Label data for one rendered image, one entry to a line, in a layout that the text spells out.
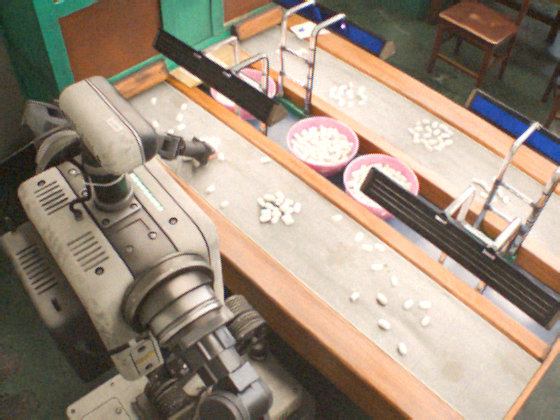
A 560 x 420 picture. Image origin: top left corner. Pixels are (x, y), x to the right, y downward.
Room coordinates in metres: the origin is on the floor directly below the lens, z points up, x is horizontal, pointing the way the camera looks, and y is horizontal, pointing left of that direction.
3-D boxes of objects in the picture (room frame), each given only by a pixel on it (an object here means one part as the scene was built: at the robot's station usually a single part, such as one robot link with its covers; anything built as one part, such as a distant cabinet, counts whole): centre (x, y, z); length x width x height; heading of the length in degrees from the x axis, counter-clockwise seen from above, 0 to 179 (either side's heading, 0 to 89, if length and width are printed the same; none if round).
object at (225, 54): (1.95, 0.37, 0.77); 0.33 x 0.15 x 0.01; 138
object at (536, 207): (1.19, -0.78, 0.90); 0.20 x 0.19 x 0.45; 48
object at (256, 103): (1.49, 0.27, 1.08); 0.62 x 0.08 x 0.07; 48
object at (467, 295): (1.28, -0.13, 0.71); 1.81 x 0.05 x 0.11; 48
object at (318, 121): (1.51, -0.12, 0.72); 0.27 x 0.27 x 0.10
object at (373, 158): (1.33, -0.33, 0.72); 0.27 x 0.27 x 0.10
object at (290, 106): (1.84, -0.05, 0.90); 0.20 x 0.19 x 0.45; 48
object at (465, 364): (1.15, -0.01, 0.73); 1.81 x 0.30 x 0.02; 48
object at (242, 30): (2.24, 0.18, 0.83); 0.30 x 0.06 x 0.07; 138
